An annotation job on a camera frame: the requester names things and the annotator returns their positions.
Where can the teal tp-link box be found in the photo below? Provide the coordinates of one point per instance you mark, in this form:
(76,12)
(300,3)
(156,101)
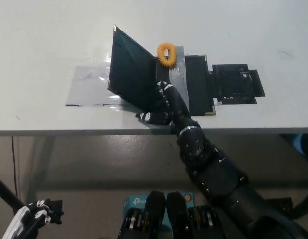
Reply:
(131,201)

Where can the blue object under table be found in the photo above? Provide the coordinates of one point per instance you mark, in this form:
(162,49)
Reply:
(300,145)

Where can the clear plastic sheet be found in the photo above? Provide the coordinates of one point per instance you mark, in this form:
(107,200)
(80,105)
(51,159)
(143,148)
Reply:
(89,87)

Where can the black plastic frame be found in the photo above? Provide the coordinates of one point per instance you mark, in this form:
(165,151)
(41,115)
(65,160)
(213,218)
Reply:
(231,82)

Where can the black floor tape mark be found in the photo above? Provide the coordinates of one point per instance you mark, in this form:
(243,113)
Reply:
(57,205)
(280,207)

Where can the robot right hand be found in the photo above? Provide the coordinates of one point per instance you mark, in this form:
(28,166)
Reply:
(178,109)

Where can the small grey tape piece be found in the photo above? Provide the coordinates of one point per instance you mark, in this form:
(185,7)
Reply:
(218,103)

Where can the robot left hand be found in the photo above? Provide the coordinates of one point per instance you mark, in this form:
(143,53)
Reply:
(24,219)

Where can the black USC diary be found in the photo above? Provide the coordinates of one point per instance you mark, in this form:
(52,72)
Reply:
(131,74)

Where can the black tape patch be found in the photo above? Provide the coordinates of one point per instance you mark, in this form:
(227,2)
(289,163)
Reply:
(259,84)

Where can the long grey tape inside diary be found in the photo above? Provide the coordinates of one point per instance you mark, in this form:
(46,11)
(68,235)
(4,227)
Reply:
(178,74)

